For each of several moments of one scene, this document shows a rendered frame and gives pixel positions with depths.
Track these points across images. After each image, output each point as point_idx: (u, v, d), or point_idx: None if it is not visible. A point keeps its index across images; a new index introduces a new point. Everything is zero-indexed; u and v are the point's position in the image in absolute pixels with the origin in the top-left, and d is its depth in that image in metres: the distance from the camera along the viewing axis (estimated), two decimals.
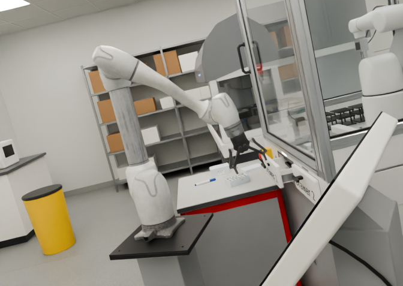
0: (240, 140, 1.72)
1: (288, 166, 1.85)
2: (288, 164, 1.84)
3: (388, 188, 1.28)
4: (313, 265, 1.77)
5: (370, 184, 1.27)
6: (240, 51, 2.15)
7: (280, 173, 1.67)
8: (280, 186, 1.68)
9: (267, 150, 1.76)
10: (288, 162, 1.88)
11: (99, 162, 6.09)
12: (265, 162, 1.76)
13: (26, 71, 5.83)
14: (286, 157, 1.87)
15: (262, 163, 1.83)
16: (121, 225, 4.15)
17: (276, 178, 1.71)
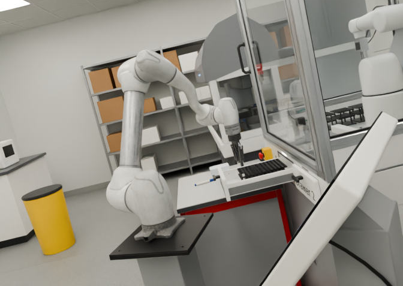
0: (229, 140, 2.08)
1: (240, 178, 1.85)
2: (240, 176, 1.84)
3: (388, 188, 1.28)
4: (313, 265, 1.77)
5: (370, 184, 1.27)
6: (240, 51, 2.15)
7: (227, 186, 1.67)
8: (227, 199, 1.68)
9: (240, 161, 2.08)
10: None
11: (99, 162, 6.09)
12: None
13: (26, 71, 5.83)
14: (238, 169, 1.86)
15: (214, 175, 1.83)
16: (121, 225, 4.15)
17: (224, 191, 1.70)
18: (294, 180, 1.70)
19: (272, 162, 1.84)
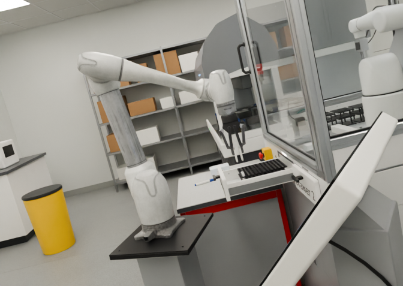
0: (231, 119, 1.69)
1: (240, 178, 1.85)
2: (240, 176, 1.84)
3: (388, 188, 1.28)
4: (313, 265, 1.77)
5: (370, 184, 1.27)
6: (240, 51, 2.15)
7: (227, 186, 1.67)
8: (227, 199, 1.68)
9: (245, 143, 1.74)
10: None
11: (99, 162, 6.09)
12: (241, 154, 1.74)
13: (26, 71, 5.83)
14: (238, 169, 1.86)
15: (214, 175, 1.83)
16: (121, 225, 4.15)
17: (224, 191, 1.70)
18: (294, 180, 1.70)
19: (272, 162, 1.84)
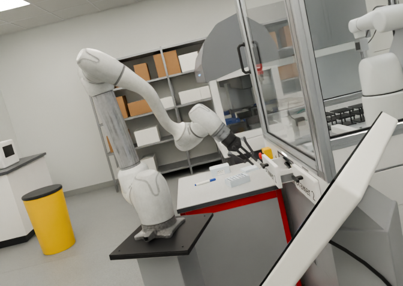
0: (230, 140, 1.75)
1: (286, 166, 1.85)
2: (287, 164, 1.84)
3: (388, 188, 1.28)
4: (313, 265, 1.77)
5: (370, 184, 1.27)
6: (240, 51, 2.15)
7: (279, 174, 1.67)
8: (279, 187, 1.68)
9: (254, 152, 1.79)
10: (287, 162, 1.88)
11: (99, 162, 6.09)
12: (256, 163, 1.79)
13: (26, 71, 5.83)
14: (285, 158, 1.87)
15: (261, 163, 1.83)
16: (121, 225, 4.15)
17: (275, 178, 1.71)
18: None
19: None
